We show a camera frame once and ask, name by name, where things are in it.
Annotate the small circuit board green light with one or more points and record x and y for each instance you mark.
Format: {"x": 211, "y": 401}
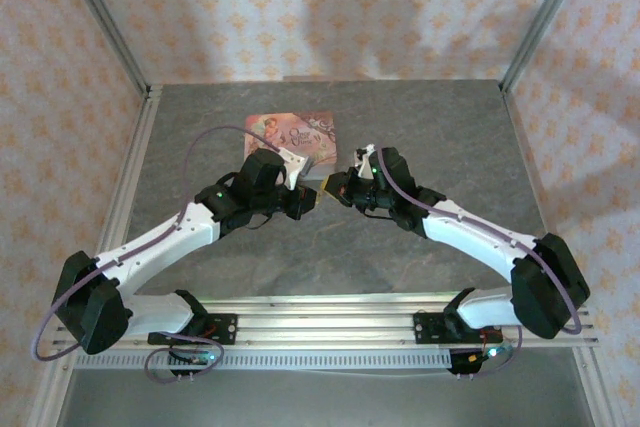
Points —
{"x": 492, "y": 352}
{"x": 201, "y": 358}

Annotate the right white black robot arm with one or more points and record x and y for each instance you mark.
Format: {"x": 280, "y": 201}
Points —
{"x": 475, "y": 242}

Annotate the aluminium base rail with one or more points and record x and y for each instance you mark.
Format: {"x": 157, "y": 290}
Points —
{"x": 325, "y": 317}

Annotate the illustrated pink book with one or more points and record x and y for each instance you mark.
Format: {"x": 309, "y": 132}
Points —
{"x": 310, "y": 134}

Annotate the aluminium frame post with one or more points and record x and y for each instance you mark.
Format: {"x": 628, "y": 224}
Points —
{"x": 102, "y": 12}
{"x": 549, "y": 12}

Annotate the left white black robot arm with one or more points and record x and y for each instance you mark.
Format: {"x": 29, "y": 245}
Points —
{"x": 150, "y": 242}

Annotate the aluminium table side rail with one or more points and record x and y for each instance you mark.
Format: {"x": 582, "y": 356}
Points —
{"x": 531, "y": 172}
{"x": 137, "y": 157}

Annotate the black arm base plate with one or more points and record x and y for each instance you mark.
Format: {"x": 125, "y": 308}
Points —
{"x": 226, "y": 329}
{"x": 429, "y": 327}

